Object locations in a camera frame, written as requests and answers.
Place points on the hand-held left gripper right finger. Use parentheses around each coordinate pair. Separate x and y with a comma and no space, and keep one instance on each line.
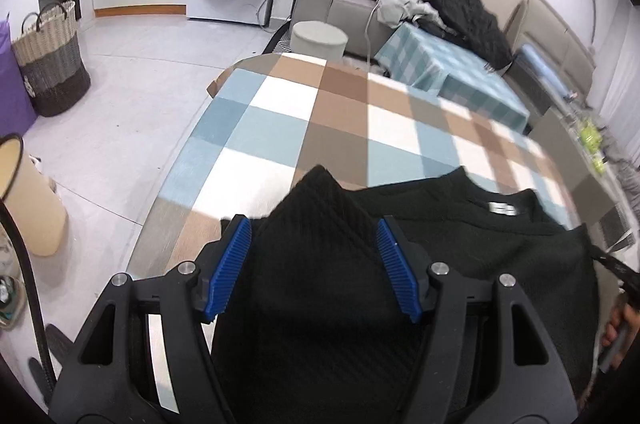
(397,269)

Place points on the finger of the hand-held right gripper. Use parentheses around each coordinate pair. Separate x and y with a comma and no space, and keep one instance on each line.
(617,269)

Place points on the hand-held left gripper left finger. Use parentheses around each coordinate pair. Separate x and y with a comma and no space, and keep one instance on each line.
(227,269)

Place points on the black knit sweater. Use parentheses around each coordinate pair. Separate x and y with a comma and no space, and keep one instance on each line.
(500,264)

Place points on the person's right hand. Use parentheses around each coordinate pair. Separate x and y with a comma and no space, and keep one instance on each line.
(627,319)

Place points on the large grey box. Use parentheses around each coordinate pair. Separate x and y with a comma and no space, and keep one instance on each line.
(565,154)

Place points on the green plush toy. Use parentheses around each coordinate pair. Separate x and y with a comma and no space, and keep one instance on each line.
(590,139)

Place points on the cream trash bin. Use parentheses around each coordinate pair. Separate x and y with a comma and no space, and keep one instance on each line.
(35,219)

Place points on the teal checked side table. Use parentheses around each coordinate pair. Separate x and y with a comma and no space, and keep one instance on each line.
(450,64)

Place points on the white round stool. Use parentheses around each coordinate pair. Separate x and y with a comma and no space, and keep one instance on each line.
(320,39)

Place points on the grey sofa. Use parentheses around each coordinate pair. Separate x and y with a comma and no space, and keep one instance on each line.
(350,14)

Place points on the black puffer jacket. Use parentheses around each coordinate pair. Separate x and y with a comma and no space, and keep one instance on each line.
(470,19)

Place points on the white hoodie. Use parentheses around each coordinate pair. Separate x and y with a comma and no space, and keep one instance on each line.
(400,7)

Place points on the woven laundry basket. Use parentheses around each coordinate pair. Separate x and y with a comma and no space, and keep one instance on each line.
(50,69)

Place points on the purple plastic bag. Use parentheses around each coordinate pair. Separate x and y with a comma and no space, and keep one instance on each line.
(12,94)

